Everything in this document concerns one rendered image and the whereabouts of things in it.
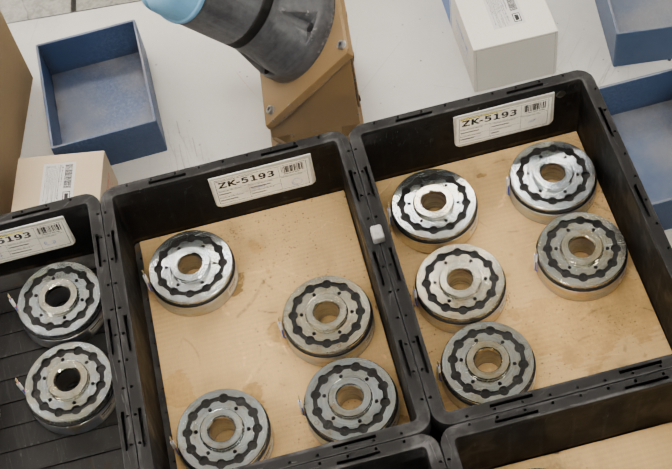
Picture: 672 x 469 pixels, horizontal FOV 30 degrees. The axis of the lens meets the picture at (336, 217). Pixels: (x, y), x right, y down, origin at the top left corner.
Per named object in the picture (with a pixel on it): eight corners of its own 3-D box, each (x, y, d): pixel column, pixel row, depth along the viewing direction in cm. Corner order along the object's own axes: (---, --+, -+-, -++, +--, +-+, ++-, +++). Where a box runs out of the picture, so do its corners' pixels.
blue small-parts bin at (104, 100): (49, 75, 189) (35, 44, 183) (145, 50, 190) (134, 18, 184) (65, 178, 178) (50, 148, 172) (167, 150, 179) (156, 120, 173)
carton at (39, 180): (35, 189, 178) (18, 158, 171) (118, 181, 177) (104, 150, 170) (22, 286, 169) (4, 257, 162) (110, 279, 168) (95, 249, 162)
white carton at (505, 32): (439, -7, 190) (436, -50, 182) (516, -25, 190) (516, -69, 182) (474, 92, 178) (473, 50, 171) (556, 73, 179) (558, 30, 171)
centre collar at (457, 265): (432, 270, 144) (432, 267, 144) (473, 257, 145) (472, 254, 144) (446, 305, 142) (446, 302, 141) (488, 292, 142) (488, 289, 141)
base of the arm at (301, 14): (260, 23, 178) (203, -3, 173) (327, -44, 170) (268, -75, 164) (271, 104, 170) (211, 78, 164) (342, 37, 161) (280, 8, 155)
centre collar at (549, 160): (527, 162, 151) (527, 159, 151) (567, 154, 151) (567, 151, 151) (537, 195, 148) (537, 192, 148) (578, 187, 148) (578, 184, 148)
